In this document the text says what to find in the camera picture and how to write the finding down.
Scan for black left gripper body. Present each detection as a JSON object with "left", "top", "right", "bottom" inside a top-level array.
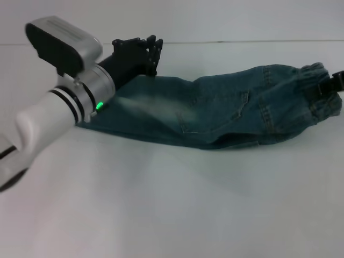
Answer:
[{"left": 97, "top": 37, "right": 157, "bottom": 88}]

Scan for blue denim shorts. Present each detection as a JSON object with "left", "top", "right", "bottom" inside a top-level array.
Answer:
[{"left": 76, "top": 63, "right": 343, "bottom": 151}]

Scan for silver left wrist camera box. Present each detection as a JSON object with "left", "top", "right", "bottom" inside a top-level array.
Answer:
[{"left": 25, "top": 16, "right": 104, "bottom": 80}]

